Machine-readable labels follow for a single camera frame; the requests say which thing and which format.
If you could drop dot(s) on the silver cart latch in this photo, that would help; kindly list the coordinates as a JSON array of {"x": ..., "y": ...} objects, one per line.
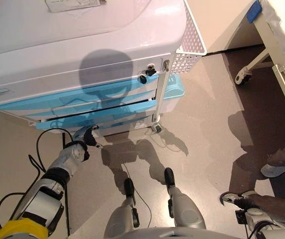
[{"x": 165, "y": 65}]

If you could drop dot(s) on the robot leg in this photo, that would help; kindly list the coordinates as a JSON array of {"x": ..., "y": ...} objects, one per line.
[
  {"x": 182, "y": 204},
  {"x": 124, "y": 206}
]

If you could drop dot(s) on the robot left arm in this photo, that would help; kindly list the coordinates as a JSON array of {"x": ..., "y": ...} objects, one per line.
[{"x": 47, "y": 184}]

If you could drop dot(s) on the white bin with blue lid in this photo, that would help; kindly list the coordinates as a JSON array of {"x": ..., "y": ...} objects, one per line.
[{"x": 173, "y": 92}]

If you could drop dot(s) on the grey robot torso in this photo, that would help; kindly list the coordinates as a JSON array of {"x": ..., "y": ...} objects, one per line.
[{"x": 174, "y": 234}]

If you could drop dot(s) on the blue bed corner bumper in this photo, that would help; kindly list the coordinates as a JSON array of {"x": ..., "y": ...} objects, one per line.
[{"x": 253, "y": 11}]

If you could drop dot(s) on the cream hospital bed frame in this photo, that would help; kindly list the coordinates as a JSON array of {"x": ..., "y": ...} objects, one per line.
[{"x": 276, "y": 49}]

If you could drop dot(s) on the white blue medical cart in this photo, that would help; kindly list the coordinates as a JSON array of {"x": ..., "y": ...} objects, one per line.
[{"x": 82, "y": 49}]

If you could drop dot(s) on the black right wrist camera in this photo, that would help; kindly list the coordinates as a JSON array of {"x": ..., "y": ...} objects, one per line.
[{"x": 240, "y": 217}]

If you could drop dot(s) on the yellow tape band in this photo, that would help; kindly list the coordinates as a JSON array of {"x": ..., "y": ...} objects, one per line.
[{"x": 20, "y": 229}]

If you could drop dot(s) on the robot right leg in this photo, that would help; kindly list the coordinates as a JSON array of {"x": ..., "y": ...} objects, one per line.
[{"x": 182, "y": 204}]

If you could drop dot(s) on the robot left leg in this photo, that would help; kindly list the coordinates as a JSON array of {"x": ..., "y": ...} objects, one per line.
[{"x": 124, "y": 206}]

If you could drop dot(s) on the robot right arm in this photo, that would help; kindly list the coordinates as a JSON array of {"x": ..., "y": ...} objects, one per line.
[{"x": 269, "y": 224}]

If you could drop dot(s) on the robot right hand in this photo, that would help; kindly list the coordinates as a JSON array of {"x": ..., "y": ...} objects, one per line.
[{"x": 236, "y": 199}]

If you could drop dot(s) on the large blue-fronted cart drawer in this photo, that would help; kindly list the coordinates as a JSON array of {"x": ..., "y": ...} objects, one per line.
[{"x": 95, "y": 114}]

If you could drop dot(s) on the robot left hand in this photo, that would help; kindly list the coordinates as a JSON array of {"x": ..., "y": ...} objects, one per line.
[{"x": 88, "y": 137}]

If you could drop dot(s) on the white perforated basket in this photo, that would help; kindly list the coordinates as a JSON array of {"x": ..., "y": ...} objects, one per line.
[{"x": 190, "y": 47}]

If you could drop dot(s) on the black keys in lock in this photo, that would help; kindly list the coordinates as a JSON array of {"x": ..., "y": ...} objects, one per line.
[{"x": 147, "y": 74}]

